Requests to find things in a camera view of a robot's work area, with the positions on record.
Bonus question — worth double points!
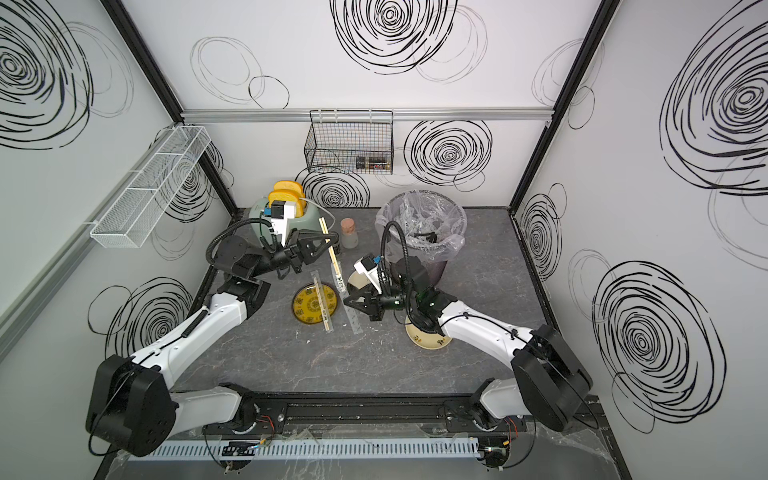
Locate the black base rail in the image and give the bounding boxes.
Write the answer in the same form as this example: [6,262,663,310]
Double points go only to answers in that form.
[167,392,607,430]

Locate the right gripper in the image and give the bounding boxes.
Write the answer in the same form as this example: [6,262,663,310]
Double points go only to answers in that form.
[344,281,419,322]

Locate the cream plate with red marks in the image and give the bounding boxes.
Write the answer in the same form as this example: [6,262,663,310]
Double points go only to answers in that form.
[405,323,452,350]

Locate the pink lid glass jar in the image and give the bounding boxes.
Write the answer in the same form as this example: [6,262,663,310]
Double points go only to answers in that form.
[340,217,359,250]

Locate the clear plastic bin liner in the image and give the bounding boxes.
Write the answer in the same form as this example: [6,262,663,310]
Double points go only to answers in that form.
[375,190,468,265]

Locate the white toaster cable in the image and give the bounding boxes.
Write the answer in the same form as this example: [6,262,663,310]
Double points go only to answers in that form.
[302,196,337,234]

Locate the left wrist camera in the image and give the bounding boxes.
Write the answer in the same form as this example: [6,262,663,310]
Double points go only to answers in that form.
[269,200,297,246]

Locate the black corrugated cable left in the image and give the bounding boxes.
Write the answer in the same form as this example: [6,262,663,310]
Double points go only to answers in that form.
[205,217,277,265]

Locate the yellow toast slice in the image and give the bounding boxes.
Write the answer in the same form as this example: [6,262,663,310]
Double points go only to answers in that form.
[268,189,306,209]
[273,180,304,198]

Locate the mint green toaster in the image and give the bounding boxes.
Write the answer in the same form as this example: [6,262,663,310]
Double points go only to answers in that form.
[248,197,321,242]

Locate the rear yellow toast slice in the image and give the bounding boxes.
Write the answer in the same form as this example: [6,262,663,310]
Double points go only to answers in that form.
[273,180,304,198]

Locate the yellow patterned plate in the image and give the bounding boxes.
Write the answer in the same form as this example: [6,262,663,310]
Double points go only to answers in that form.
[291,282,339,325]

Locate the chopsticks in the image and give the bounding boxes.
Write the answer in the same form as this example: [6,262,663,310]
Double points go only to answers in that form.
[311,270,333,332]
[319,217,346,293]
[355,262,372,285]

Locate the clear chopstick wrapper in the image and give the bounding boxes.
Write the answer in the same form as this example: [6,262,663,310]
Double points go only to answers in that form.
[335,274,363,335]

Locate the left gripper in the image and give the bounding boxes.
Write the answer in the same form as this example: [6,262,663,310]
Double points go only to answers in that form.
[250,232,335,283]

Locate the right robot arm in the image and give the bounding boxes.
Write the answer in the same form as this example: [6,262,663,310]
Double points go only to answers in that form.
[344,255,593,432]

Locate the cream plate with black patch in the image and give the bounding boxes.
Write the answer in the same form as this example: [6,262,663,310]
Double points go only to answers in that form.
[347,272,378,295]

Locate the black corrugated cable right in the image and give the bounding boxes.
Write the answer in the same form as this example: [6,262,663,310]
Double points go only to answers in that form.
[379,220,415,289]

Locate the front yellow toast slice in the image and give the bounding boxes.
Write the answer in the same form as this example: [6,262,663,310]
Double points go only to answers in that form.
[268,189,306,209]

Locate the black corrugated cable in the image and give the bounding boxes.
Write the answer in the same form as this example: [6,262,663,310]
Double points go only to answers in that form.
[379,220,415,289]
[205,217,277,265]

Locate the white mesh wall shelf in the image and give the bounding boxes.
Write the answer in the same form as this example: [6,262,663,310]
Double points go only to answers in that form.
[90,125,211,249]

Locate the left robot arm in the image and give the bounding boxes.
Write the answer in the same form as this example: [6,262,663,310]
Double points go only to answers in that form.
[85,223,339,457]

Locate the white slotted cable duct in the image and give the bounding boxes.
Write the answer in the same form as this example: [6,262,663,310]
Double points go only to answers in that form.
[141,437,481,462]

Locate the black wire wall basket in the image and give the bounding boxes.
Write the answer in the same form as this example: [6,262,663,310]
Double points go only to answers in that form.
[303,109,394,175]

